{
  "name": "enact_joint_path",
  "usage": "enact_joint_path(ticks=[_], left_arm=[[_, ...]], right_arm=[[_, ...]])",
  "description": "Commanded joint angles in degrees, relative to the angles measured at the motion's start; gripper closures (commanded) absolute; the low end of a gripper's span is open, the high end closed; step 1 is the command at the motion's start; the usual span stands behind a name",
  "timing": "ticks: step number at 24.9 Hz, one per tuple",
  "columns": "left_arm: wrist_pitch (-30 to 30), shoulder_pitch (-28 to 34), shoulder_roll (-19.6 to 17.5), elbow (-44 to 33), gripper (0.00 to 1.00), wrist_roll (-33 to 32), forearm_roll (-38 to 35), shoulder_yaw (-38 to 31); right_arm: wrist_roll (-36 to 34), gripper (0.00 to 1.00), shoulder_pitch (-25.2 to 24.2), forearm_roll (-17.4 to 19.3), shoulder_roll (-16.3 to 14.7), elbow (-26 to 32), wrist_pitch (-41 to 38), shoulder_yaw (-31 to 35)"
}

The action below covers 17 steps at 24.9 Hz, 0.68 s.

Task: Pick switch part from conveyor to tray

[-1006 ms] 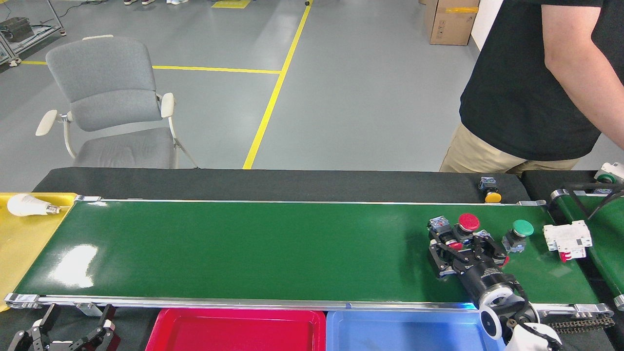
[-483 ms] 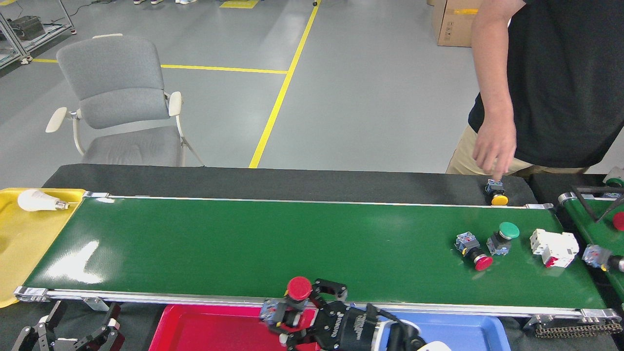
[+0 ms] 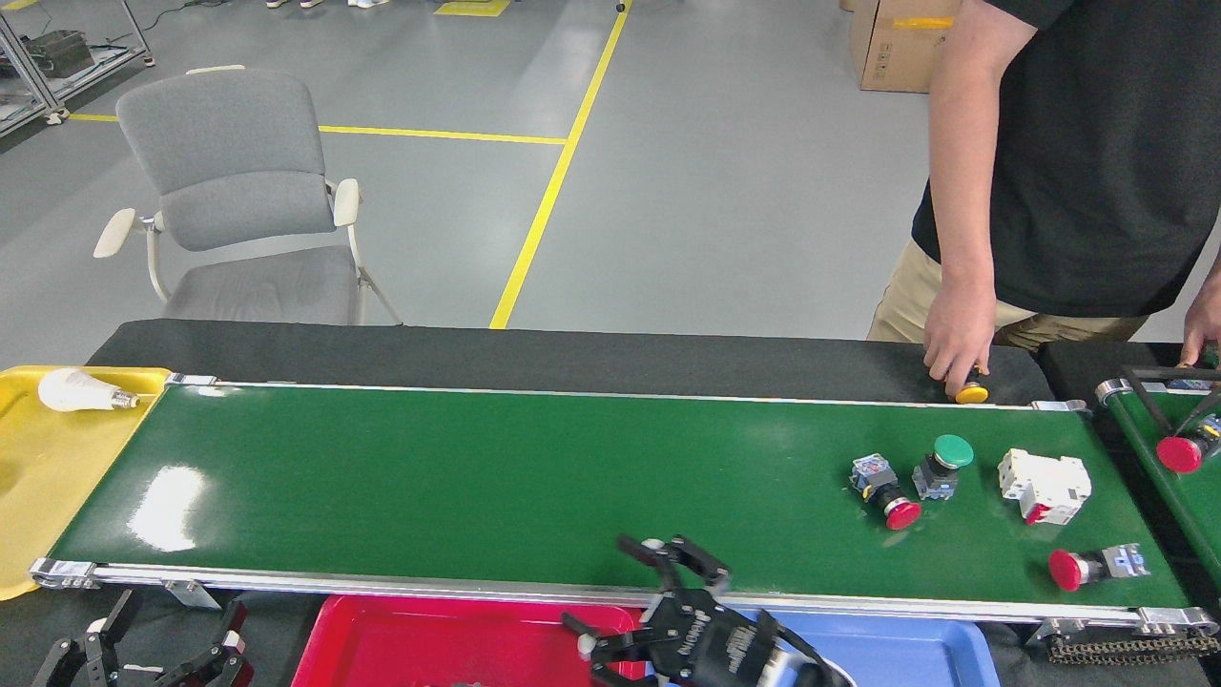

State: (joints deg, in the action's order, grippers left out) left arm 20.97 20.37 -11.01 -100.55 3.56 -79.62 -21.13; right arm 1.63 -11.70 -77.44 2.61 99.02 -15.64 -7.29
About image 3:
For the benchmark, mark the metal frame rack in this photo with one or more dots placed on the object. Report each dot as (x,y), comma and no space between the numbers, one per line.
(114,52)

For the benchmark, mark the white light bulb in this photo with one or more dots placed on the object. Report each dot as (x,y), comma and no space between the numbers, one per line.
(76,389)

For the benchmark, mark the yellow push button switch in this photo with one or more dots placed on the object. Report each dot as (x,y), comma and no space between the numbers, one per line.
(971,393)

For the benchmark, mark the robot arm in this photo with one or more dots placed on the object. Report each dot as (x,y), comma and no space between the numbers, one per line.
(820,676)

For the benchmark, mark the long green conveyor belt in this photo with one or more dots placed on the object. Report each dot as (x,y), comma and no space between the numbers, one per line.
(534,477)

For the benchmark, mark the red push button switch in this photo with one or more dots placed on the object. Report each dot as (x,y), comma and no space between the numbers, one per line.
(901,513)
(1065,570)
(1178,454)

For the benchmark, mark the white circuit breaker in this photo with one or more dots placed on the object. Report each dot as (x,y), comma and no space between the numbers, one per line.
(1045,482)

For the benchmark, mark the black equipment box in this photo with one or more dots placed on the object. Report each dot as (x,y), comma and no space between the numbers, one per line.
(59,52)

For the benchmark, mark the blue plastic tray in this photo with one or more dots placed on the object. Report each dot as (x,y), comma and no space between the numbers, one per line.
(906,658)

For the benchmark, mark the grey office chair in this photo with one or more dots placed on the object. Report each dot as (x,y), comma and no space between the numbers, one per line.
(229,143)

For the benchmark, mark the black triangular guide frame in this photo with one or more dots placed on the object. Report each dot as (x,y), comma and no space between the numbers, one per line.
(1128,370)

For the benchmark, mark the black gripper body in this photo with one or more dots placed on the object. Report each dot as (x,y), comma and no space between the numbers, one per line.
(720,649)

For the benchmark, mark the person's left hand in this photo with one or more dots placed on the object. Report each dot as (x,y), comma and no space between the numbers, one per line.
(1204,320)

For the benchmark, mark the brown cardboard box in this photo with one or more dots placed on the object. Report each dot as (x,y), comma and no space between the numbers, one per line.
(901,52)

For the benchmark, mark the red plastic tray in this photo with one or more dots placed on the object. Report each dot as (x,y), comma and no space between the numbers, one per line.
(429,649)

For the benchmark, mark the short green conveyor belt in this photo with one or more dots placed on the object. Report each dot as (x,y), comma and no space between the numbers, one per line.
(1192,506)

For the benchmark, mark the green push button switch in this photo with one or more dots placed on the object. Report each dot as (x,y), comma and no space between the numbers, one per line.
(952,450)

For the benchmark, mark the yellow plastic tray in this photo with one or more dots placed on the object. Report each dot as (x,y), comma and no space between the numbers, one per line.
(57,487)

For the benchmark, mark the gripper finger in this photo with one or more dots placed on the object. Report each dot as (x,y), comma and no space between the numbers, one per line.
(76,663)
(692,568)
(215,668)
(625,649)

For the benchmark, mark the person's right hand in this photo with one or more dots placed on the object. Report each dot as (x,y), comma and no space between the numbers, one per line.
(959,334)

